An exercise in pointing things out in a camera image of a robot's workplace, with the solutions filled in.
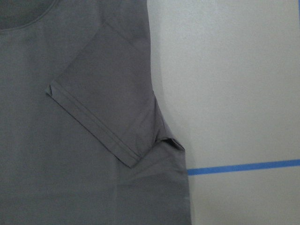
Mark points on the brown t-shirt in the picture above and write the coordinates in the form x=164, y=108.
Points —
x=82, y=137

